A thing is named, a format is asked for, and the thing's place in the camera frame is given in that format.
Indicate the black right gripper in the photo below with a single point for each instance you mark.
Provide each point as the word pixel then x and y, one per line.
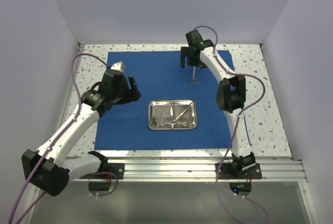
pixel 185 52

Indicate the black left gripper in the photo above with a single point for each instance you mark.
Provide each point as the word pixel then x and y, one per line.
pixel 133 93

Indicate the steel surgical scissors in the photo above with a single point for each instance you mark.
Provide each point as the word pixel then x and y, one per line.
pixel 193 78

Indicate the blue surgical drape cloth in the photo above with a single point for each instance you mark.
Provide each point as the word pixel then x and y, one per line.
pixel 159 76

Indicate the steel scalpel handle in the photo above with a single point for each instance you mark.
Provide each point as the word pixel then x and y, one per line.
pixel 159 116

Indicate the stainless steel instrument tray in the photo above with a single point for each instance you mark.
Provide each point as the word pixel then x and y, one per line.
pixel 179 106

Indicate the steel forceps clamp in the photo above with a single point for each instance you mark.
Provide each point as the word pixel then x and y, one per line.
pixel 185 119

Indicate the steel tweezers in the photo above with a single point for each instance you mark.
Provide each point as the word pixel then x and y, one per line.
pixel 172 109

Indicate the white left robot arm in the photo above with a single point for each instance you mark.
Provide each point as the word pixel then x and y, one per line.
pixel 48 168

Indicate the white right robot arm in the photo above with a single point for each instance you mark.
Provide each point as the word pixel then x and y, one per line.
pixel 230 97

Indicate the aluminium frame rail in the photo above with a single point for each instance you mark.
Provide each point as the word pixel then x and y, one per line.
pixel 201 169

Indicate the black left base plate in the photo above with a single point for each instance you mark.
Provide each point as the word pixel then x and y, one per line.
pixel 117 169

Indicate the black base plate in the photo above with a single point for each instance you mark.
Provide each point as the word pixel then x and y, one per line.
pixel 117 169
pixel 239 168

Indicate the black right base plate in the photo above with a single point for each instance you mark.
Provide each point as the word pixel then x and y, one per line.
pixel 239 168

